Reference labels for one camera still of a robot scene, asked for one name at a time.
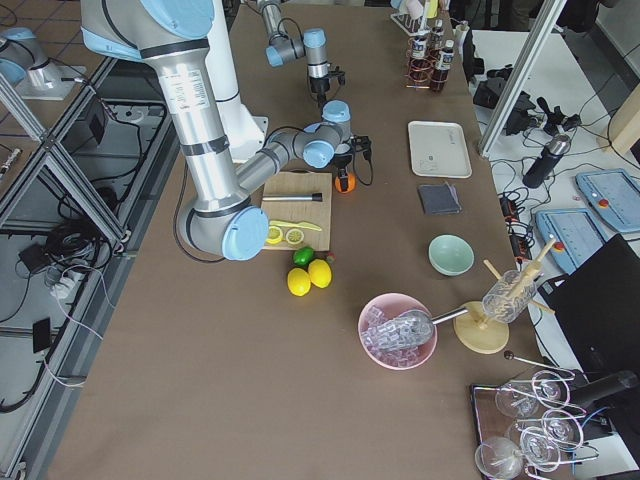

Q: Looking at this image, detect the cream rabbit tray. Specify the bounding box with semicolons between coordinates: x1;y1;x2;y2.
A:
408;120;472;179

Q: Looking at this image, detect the wine glass rack tray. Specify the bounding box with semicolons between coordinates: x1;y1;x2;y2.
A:
470;367;599;479

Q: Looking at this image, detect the yellow plastic knife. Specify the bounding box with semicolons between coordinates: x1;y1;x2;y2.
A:
269;219;323;232

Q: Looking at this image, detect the green lime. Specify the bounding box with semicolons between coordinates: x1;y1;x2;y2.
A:
293;246;315;267

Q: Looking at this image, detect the glass cup on stand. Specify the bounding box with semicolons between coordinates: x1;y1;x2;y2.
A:
482;270;536;324

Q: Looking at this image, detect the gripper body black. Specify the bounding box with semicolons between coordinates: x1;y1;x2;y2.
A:
307;64;346;106
332;135;373;180

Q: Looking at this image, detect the upper lemon half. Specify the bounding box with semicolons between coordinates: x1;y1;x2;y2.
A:
284;228;305;245

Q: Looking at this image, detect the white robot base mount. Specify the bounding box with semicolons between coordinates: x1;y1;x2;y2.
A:
206;0;268;163

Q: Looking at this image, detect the front tea bottle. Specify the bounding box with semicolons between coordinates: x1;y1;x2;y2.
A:
429;40;455;92

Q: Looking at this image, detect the pink ice bowl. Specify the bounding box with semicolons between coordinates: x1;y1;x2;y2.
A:
357;293;437;370

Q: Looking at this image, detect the black thermos bottle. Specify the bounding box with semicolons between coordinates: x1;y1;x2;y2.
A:
522;134;571;188

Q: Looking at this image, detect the upper teach pendant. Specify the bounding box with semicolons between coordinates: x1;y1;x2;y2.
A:
575;169;639;233

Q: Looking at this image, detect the right tea bottle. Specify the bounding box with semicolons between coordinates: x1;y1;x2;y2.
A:
408;30;430;85

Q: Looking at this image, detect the copper wire bottle rack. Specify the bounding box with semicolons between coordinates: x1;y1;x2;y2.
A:
405;28;452;92

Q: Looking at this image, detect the orange mandarin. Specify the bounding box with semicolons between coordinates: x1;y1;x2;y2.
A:
334;172;357;194

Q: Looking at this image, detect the lower lemon half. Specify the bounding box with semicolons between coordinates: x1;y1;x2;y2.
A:
265;225;284;245

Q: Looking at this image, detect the aluminium frame post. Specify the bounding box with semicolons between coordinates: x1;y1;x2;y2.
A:
478;0;566;158

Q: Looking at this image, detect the upper whole lemon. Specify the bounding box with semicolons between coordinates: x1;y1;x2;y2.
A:
307;259;333;288

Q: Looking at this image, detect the wooden cup stand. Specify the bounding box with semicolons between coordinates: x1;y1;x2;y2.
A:
454;239;554;354

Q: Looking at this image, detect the teach pendant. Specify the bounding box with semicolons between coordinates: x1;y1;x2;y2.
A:
535;208;609;274
575;169;639;233

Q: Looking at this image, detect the steel muddler black tip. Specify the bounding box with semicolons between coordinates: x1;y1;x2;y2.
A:
262;192;323;202

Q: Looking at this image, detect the steel ice scoop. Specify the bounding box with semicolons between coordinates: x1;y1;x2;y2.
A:
370;307;469;351

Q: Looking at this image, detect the lemon half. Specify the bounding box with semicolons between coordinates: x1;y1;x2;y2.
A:
265;225;284;245
284;228;305;245

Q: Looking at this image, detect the lower teach pendant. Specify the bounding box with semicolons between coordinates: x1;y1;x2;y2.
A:
535;208;609;274

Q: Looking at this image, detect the green bowl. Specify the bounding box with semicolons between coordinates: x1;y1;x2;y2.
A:
428;234;475;276

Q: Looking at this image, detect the lower whole lemon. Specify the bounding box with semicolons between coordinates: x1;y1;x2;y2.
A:
286;268;311;297

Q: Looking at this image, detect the white wire cup rack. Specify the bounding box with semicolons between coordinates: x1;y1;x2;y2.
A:
390;0;440;36

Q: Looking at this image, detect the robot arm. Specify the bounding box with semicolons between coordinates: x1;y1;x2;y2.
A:
81;1;355;260
256;1;346;110

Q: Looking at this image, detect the whole lemon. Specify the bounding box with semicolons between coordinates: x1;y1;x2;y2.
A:
307;259;333;288
286;268;311;297

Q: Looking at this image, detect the wooden cutting board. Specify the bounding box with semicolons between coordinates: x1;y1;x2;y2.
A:
261;171;333;251

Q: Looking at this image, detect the grey folded cloth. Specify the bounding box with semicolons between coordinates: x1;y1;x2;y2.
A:
418;183;462;215

